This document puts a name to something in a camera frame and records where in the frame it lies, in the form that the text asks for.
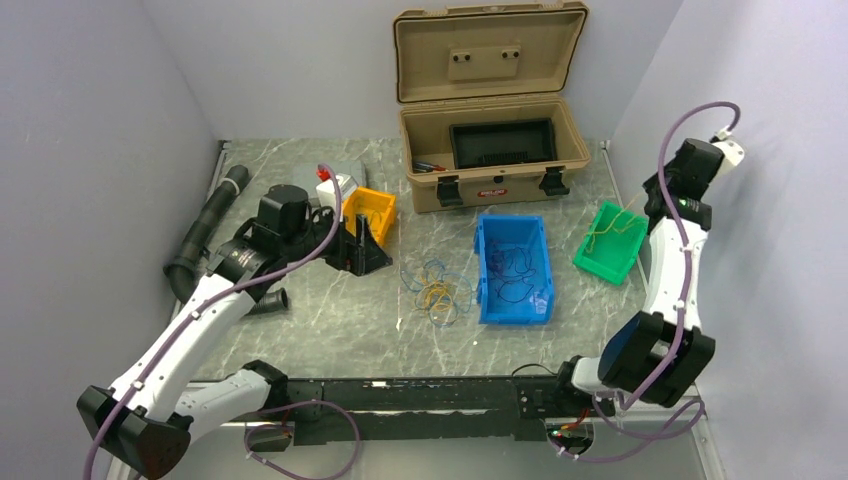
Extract blue yellow wire bundle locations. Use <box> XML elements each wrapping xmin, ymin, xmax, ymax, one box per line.
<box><xmin>399</xmin><ymin>258</ymin><xmax>476</xmax><ymax>329</ymax></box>

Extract purple wire bundle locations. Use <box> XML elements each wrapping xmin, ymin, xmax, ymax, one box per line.
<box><xmin>486</xmin><ymin>243</ymin><xmax>541</xmax><ymax>306</ymax></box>

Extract green plastic bin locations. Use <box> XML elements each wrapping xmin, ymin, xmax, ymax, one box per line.
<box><xmin>572</xmin><ymin>201</ymin><xmax>648</xmax><ymax>285</ymax></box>

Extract yellow wires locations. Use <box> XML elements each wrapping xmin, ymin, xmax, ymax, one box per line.
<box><xmin>584</xmin><ymin>195</ymin><xmax>647</xmax><ymax>256</ymax></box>

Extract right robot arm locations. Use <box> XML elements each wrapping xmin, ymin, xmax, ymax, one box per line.
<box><xmin>570</xmin><ymin>138</ymin><xmax>745</xmax><ymax>408</ymax></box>

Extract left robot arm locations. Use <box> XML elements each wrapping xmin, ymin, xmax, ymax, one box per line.
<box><xmin>77</xmin><ymin>185</ymin><xmax>392</xmax><ymax>479</ymax></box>

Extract orange plastic bin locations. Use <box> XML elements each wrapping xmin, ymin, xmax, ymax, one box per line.
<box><xmin>342</xmin><ymin>186</ymin><xmax>396</xmax><ymax>247</ymax></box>

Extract grey plastic case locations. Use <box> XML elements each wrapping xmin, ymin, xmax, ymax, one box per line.
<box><xmin>291</xmin><ymin>160</ymin><xmax>368</xmax><ymax>204</ymax></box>

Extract blue plastic bin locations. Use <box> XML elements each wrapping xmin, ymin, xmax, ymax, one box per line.
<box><xmin>474</xmin><ymin>214</ymin><xmax>555</xmax><ymax>326</ymax></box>

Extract black toolbox tray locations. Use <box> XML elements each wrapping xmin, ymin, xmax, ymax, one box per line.
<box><xmin>449</xmin><ymin>118</ymin><xmax>557</xmax><ymax>169</ymax></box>

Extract tan plastic toolbox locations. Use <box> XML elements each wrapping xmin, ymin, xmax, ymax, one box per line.
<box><xmin>392</xmin><ymin>1</ymin><xmax>590</xmax><ymax>213</ymax></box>

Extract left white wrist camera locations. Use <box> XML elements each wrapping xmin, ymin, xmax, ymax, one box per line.
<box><xmin>315</xmin><ymin>169</ymin><xmax>359</xmax><ymax>208</ymax></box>

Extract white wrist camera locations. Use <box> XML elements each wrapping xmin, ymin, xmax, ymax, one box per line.
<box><xmin>709</xmin><ymin>127</ymin><xmax>746</xmax><ymax>178</ymax></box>
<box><xmin>315</xmin><ymin>169</ymin><xmax>359</xmax><ymax>208</ymax></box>

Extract red handled screwdriver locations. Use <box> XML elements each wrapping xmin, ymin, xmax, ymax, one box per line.
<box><xmin>412</xmin><ymin>162</ymin><xmax>446</xmax><ymax>173</ymax></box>

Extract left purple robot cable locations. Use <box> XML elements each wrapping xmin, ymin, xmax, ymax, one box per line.
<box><xmin>82</xmin><ymin>162</ymin><xmax>362</xmax><ymax>480</ymax></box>

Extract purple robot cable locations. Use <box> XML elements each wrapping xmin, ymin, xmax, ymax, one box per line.
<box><xmin>546</xmin><ymin>101</ymin><xmax>742</xmax><ymax>464</ymax></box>
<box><xmin>82</xmin><ymin>162</ymin><xmax>362</xmax><ymax>480</ymax></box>

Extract black corrugated hose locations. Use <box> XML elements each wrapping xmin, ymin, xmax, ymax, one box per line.
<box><xmin>163</xmin><ymin>164</ymin><xmax>291</xmax><ymax>317</ymax></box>

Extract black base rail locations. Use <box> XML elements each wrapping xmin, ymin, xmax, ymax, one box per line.
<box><xmin>221</xmin><ymin>360</ymin><xmax>617</xmax><ymax>446</ymax></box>

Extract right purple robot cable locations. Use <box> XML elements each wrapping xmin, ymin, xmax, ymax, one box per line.
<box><xmin>546</xmin><ymin>101</ymin><xmax>742</xmax><ymax>464</ymax></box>

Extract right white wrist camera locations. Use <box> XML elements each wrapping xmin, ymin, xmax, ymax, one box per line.
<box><xmin>709</xmin><ymin>127</ymin><xmax>746</xmax><ymax>178</ymax></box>

